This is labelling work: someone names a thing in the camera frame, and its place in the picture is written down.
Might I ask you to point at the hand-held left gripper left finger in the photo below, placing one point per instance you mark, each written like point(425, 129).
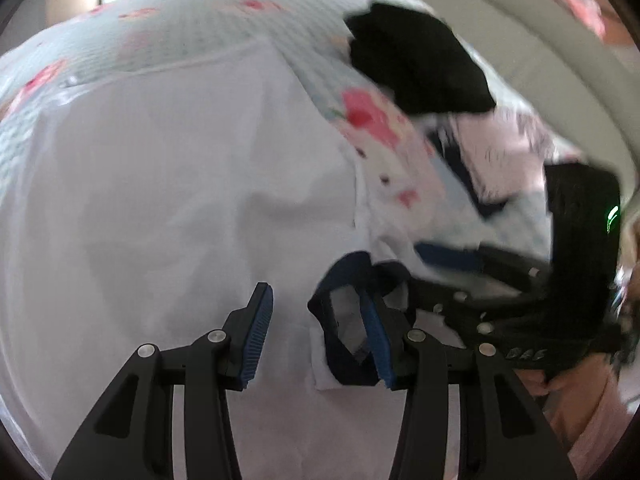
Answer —
point(257, 332)

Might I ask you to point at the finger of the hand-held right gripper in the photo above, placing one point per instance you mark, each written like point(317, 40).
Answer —
point(450, 257)
point(480, 312)

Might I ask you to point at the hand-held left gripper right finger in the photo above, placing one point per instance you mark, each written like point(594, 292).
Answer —
point(375, 342)

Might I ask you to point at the white shirt with navy collar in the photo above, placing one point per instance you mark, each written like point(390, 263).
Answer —
point(175, 210)

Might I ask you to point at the pink white printed garment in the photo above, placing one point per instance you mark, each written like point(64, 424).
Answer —
point(500, 145)

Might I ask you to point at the crumpled black garment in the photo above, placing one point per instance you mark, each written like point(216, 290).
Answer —
point(420, 60)

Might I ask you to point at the grey padded headboard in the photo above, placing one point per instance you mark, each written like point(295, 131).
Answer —
point(525, 35)

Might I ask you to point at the printed checkered blanket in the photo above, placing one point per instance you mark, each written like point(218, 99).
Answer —
point(175, 25)

